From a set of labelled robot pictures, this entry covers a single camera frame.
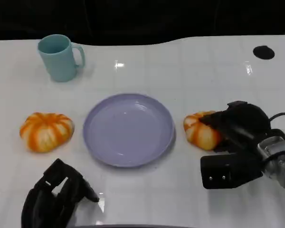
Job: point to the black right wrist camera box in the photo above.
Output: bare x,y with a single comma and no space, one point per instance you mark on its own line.
228,171

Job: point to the lilac plate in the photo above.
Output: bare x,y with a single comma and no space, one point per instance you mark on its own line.
128,130

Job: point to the black round table grommet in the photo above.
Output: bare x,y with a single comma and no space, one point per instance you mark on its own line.
263,52

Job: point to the pale green mug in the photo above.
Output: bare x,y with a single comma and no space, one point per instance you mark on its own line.
59,63

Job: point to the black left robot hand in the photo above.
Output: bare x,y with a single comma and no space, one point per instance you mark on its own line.
42,206

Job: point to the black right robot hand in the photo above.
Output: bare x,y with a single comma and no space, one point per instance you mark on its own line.
247,121

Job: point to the orange and white bread roll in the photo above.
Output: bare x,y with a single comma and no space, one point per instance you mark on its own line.
46,131
199,137

